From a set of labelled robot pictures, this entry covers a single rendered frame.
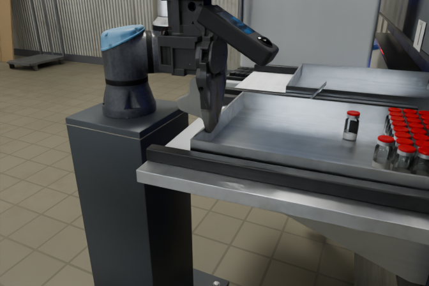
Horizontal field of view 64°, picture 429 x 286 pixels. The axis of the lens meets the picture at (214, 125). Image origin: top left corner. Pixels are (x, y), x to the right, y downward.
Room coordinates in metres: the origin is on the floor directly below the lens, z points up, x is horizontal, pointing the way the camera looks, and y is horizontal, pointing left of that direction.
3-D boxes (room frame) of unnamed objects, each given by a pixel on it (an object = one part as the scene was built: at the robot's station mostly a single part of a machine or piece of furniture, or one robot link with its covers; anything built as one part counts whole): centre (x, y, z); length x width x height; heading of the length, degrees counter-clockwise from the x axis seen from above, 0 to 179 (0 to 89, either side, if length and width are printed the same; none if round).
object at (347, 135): (0.52, -0.23, 0.90); 0.02 x 0.02 x 0.04
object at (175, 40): (0.50, 0.03, 1.06); 0.09 x 0.08 x 0.12; 69
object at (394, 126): (0.46, -0.27, 0.90); 0.18 x 0.02 x 0.05; 159
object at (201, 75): (0.48, 0.01, 1.00); 0.05 x 0.02 x 0.09; 159
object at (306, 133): (0.50, -0.17, 0.90); 0.34 x 0.26 x 0.04; 69
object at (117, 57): (0.93, 0.24, 0.96); 0.13 x 0.12 x 0.14; 102
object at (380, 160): (0.42, -0.23, 0.90); 0.02 x 0.02 x 0.05
